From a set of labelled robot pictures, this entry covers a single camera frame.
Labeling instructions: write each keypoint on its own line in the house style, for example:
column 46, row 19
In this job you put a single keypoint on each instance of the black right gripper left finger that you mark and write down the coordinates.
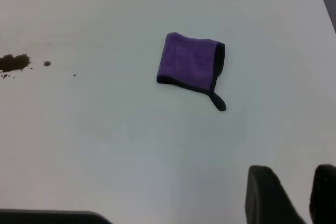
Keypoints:
column 265, row 197

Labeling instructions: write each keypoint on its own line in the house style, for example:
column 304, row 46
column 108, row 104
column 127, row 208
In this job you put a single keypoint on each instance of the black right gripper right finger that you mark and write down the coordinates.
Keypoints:
column 325, row 195

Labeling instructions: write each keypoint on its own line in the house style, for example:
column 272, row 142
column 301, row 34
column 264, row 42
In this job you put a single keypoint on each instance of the purple cloth with black trim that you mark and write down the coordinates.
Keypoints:
column 186, row 61

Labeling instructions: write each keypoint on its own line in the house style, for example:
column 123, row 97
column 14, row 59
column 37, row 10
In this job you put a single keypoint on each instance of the small round coffee drop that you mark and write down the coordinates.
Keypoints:
column 47, row 63

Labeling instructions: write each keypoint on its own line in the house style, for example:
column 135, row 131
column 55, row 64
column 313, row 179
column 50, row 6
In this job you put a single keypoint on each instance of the dark coffee spill puddle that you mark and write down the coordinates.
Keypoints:
column 13, row 62

